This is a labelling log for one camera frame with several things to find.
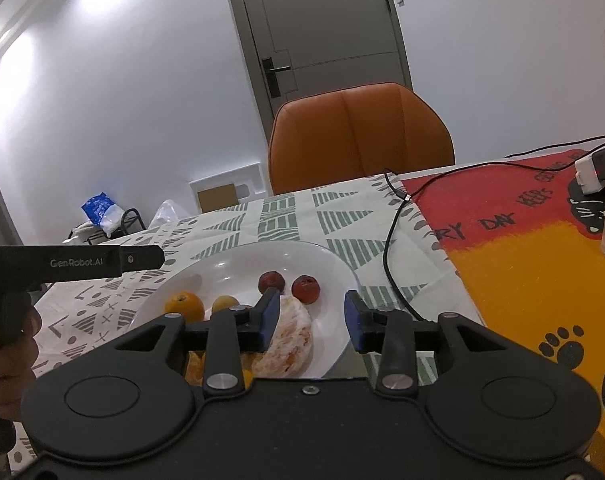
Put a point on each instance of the grey door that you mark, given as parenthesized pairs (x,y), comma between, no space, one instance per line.
(322,25)

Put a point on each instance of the white charger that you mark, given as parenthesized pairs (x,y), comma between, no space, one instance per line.
(592,172)

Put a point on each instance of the small yellow fruit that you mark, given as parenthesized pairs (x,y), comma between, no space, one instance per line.
(225,303)

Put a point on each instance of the large orange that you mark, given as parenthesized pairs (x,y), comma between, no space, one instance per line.
(195,366)

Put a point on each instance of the patterned tablecloth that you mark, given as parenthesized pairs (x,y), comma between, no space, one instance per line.
(292,220)

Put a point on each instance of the clear plastic bag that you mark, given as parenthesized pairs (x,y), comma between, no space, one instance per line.
(165,212)

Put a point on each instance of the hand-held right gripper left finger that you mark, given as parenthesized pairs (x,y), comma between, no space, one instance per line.
(270,317)

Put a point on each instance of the peeled orange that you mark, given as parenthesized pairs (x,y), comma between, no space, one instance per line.
(292,342)

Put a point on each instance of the orange chair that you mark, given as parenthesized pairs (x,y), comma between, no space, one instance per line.
(357,132)

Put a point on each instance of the blue and white bag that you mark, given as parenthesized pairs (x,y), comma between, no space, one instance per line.
(100,210)

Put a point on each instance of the person's left hand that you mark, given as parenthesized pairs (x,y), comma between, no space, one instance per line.
(10,375)

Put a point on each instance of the medium orange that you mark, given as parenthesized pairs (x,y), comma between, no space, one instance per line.
(184,305)

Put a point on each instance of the white bowl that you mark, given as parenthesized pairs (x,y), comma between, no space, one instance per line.
(222,267)

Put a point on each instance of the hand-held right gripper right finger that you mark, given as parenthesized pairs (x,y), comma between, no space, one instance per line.
(353,321)

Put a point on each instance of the black shoe rack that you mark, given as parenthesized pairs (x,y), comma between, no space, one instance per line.
(130,220)

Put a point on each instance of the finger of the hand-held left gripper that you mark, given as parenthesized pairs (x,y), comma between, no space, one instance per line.
(143,258)

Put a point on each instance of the red and orange mat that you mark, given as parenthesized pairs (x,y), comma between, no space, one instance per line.
(522,280)

